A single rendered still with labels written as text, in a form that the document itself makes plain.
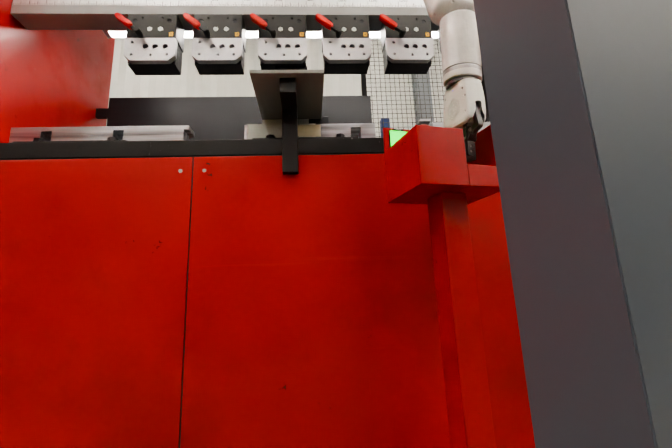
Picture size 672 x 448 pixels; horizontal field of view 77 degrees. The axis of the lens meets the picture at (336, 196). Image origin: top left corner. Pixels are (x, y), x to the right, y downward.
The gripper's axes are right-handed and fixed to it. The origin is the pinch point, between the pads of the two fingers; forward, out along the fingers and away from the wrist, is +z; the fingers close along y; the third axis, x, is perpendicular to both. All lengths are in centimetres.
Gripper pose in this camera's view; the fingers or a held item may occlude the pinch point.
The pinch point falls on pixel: (467, 151)
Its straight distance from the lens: 95.8
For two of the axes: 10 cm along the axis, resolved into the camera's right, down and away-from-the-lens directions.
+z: 0.1, 9.9, -1.7
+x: 9.6, 0.3, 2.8
